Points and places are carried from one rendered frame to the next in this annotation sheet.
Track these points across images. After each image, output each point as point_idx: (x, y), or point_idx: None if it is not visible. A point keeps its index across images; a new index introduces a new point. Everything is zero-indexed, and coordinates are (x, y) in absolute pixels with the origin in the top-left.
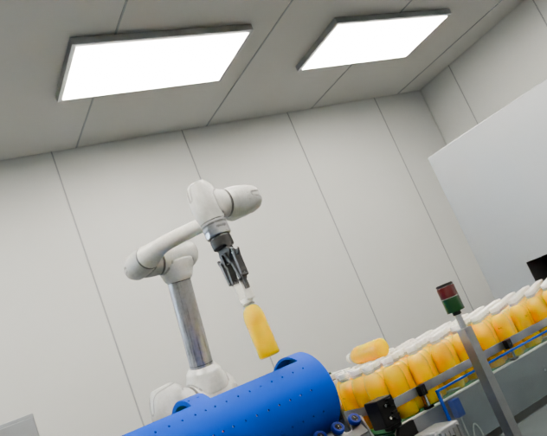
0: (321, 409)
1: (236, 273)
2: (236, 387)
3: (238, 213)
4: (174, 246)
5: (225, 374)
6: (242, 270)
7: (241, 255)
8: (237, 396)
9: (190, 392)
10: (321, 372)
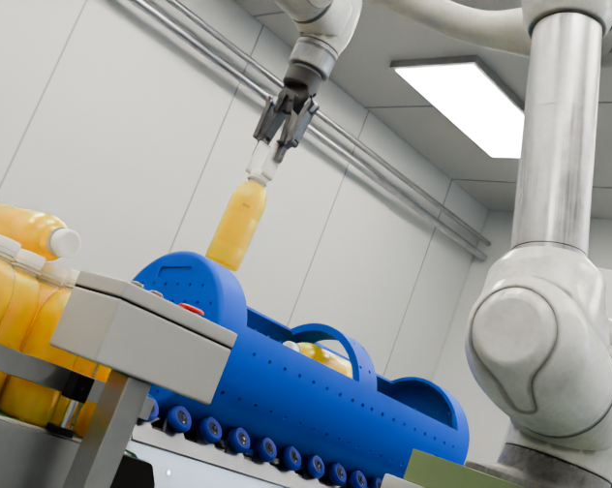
0: None
1: (273, 136)
2: (262, 314)
3: (287, 13)
4: (452, 36)
5: (485, 288)
6: (260, 134)
7: (264, 109)
8: (257, 327)
9: None
10: None
